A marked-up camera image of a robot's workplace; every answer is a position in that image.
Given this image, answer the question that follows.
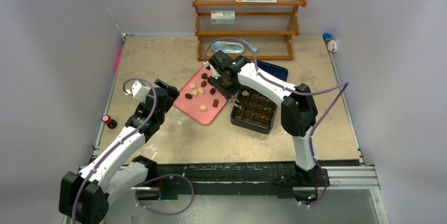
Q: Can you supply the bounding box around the dark rectangular chocolate piece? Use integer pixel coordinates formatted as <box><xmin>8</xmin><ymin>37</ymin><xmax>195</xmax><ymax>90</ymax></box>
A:
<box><xmin>212</xmin><ymin>99</ymin><xmax>219</xmax><ymax>108</ymax></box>

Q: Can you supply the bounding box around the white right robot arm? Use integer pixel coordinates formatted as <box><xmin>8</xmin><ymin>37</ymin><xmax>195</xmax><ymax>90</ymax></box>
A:
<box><xmin>203</xmin><ymin>51</ymin><xmax>318</xmax><ymax>186</ymax></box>

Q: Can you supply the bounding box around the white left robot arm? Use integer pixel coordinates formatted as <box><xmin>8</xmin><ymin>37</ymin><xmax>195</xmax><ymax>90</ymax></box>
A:
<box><xmin>59</xmin><ymin>78</ymin><xmax>180</xmax><ymax>223</ymax></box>

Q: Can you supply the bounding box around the blue chocolate tin box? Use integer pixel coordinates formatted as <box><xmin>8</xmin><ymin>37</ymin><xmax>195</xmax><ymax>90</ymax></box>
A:
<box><xmin>230</xmin><ymin>86</ymin><xmax>277</xmax><ymax>134</ymax></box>

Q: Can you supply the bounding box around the pink plastic tray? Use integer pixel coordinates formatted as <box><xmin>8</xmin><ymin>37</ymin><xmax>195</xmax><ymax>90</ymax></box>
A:
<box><xmin>174</xmin><ymin>66</ymin><xmax>227</xmax><ymax>125</ymax></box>

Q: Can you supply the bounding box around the light blue oval package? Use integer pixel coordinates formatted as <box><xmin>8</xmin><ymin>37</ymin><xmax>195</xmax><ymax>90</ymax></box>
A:
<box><xmin>211</xmin><ymin>41</ymin><xmax>245</xmax><ymax>54</ymax></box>

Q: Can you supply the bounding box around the light blue small tube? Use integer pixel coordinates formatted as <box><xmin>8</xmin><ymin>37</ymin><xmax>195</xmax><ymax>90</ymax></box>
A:
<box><xmin>239</xmin><ymin>38</ymin><xmax>258</xmax><ymax>53</ymax></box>

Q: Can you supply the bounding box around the dark blue tin lid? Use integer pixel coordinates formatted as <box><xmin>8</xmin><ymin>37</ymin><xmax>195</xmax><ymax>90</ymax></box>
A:
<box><xmin>257</xmin><ymin>61</ymin><xmax>288</xmax><ymax>82</ymax></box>

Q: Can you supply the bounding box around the red black button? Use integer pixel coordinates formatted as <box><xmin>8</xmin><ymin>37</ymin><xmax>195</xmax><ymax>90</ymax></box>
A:
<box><xmin>101</xmin><ymin>114</ymin><xmax>118</xmax><ymax>129</ymax></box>

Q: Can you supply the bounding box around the white green small box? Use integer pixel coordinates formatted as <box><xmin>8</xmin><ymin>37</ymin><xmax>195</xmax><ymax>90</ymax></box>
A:
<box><xmin>210</xmin><ymin>11</ymin><xmax>236</xmax><ymax>24</ymax></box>

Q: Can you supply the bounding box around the wooden shelf rack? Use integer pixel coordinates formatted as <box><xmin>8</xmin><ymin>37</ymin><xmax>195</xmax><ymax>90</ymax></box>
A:
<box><xmin>192</xmin><ymin>0</ymin><xmax>308</xmax><ymax>60</ymax></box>

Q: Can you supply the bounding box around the blue white corner device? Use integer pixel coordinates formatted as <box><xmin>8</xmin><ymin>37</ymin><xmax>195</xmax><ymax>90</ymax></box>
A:
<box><xmin>322</xmin><ymin>33</ymin><xmax>337</xmax><ymax>53</ymax></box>

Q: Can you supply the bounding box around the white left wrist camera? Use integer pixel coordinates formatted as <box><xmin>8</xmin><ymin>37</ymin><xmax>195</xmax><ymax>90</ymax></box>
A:
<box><xmin>124</xmin><ymin>80</ymin><xmax>151</xmax><ymax>103</ymax></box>

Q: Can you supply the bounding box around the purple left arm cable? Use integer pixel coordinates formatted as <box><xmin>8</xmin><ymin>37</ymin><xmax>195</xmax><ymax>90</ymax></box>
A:
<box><xmin>71</xmin><ymin>77</ymin><xmax>195</xmax><ymax>224</ymax></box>

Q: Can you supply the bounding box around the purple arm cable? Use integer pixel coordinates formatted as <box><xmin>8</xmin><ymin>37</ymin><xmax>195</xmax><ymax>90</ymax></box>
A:
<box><xmin>71</xmin><ymin>77</ymin><xmax>195</xmax><ymax>224</ymax></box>
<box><xmin>203</xmin><ymin>37</ymin><xmax>349</xmax><ymax>208</ymax></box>

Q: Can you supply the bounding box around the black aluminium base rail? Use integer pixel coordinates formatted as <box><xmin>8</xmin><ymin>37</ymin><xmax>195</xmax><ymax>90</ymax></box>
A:
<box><xmin>71</xmin><ymin>161</ymin><xmax>380</xmax><ymax>202</ymax></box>

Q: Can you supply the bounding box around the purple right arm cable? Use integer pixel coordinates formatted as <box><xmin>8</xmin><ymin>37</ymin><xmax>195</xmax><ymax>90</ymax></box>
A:
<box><xmin>203</xmin><ymin>37</ymin><xmax>349</xmax><ymax>208</ymax></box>

